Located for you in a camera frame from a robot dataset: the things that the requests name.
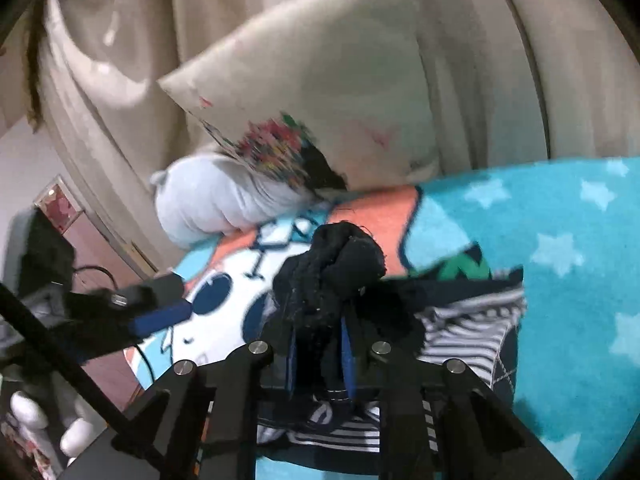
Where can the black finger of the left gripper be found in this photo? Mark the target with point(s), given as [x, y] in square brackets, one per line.
[104, 321]

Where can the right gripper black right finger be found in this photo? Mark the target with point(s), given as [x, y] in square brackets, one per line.
[438, 421]

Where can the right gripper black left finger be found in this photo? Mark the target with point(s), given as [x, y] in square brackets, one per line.
[197, 424]

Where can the striped navy toddler pants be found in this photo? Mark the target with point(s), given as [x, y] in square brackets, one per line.
[321, 299]

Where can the teal cartoon fleece blanket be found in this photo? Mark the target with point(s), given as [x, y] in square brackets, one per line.
[562, 343]

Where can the beige floral print pillow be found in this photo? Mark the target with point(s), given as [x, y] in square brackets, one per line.
[328, 95]

